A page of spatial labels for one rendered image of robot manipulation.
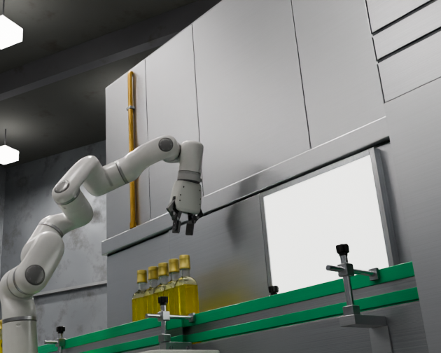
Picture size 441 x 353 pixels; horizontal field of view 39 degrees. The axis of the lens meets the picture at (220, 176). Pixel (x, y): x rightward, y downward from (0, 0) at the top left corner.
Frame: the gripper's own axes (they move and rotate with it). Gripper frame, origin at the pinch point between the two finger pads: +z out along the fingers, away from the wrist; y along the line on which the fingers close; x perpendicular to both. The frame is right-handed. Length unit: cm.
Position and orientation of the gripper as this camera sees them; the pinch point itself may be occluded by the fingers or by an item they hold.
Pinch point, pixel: (183, 228)
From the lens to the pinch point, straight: 199.9
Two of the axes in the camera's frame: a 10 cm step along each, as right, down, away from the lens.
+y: -7.4, -1.9, -6.4
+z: -1.1, 9.8, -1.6
